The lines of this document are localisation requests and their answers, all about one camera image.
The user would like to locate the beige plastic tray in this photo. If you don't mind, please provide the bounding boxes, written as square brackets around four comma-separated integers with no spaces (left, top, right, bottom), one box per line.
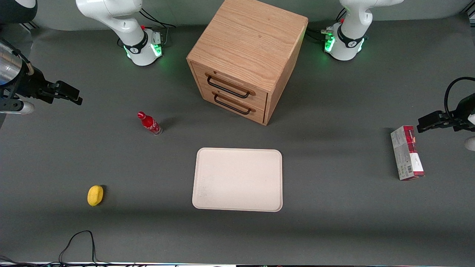
[192,148,283,212]

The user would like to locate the grey and red carton box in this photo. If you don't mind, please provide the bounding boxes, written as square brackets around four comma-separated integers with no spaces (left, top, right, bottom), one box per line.
[390,125,425,181]

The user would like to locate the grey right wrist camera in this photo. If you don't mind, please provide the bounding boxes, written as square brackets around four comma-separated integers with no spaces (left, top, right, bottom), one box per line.
[0,97,35,115]

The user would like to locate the wooden drawer with handle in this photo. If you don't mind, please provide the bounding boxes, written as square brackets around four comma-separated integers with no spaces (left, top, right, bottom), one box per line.
[191,62,268,109]
[200,86,266,124]

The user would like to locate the red soda bottle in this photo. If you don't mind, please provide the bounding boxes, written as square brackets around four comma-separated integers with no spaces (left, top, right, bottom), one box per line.
[137,111,163,136]

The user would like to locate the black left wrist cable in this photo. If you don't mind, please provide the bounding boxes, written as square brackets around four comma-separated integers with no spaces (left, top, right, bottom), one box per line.
[444,76,475,120]

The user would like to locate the black looped table cable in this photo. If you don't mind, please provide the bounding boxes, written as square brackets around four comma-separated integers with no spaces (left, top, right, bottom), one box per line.
[59,230,98,265]

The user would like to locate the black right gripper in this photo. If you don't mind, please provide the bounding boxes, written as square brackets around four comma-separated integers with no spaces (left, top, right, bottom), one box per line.
[14,70,83,106]

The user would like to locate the black base cables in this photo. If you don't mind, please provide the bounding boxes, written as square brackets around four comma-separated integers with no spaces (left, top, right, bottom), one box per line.
[117,8,176,48]
[307,8,347,44]

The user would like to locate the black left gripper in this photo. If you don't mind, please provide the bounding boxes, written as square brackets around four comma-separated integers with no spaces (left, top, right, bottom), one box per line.
[416,94,475,134]

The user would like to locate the wooden drawer cabinet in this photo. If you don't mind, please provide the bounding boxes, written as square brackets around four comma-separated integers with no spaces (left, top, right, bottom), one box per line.
[186,0,309,126]

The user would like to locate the black right base cables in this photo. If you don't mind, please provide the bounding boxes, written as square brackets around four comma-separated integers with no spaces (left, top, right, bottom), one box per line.
[117,8,176,48]

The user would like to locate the yellow lemon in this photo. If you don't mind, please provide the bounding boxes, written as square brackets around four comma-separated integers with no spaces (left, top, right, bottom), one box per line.
[87,185,104,207]

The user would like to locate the black left base cables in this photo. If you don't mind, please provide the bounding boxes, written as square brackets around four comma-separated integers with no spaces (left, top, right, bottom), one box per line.
[307,8,347,44]

